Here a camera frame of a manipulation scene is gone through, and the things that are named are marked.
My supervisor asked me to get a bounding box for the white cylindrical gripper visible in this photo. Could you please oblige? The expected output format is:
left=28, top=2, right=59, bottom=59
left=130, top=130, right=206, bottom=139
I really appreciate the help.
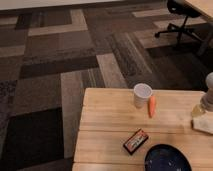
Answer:
left=191, top=95, right=213, bottom=117

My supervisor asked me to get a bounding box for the white sponge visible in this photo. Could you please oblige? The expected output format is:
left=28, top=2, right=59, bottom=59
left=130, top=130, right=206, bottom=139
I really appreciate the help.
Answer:
left=193, top=115, right=213, bottom=134

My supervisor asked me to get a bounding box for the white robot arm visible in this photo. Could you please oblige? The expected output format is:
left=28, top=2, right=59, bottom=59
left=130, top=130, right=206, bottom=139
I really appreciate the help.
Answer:
left=191, top=72, right=213, bottom=117

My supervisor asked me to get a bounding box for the orange carrot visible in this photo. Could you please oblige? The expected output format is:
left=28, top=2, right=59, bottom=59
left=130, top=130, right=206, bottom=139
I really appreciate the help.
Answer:
left=148, top=95, right=156, bottom=118

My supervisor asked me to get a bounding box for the dark blue plate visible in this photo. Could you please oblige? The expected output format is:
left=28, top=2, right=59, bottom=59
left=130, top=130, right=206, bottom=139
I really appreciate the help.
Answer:
left=145, top=144, right=192, bottom=171

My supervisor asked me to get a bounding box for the black red snack packet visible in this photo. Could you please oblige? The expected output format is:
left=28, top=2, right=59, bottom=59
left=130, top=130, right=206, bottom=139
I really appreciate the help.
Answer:
left=123, top=129, right=149, bottom=155

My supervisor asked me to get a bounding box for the wooden desk corner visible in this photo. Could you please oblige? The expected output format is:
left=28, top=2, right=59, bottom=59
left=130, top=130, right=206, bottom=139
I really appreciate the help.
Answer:
left=184, top=0, right=213, bottom=20

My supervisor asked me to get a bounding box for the black office chair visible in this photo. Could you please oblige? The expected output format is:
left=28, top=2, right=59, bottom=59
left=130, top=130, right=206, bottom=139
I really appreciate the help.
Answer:
left=154, top=0, right=205, bottom=46

